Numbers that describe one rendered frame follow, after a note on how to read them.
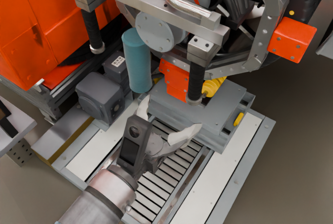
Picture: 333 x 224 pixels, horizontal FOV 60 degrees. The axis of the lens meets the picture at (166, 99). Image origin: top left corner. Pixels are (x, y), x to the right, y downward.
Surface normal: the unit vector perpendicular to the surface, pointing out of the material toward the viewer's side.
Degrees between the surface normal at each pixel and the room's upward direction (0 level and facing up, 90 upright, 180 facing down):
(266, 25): 90
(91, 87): 0
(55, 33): 90
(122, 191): 39
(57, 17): 90
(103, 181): 14
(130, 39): 0
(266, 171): 0
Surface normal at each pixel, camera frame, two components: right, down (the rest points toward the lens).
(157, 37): -0.56, 0.67
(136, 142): -0.45, 0.29
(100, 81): 0.00, -0.58
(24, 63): 0.83, 0.45
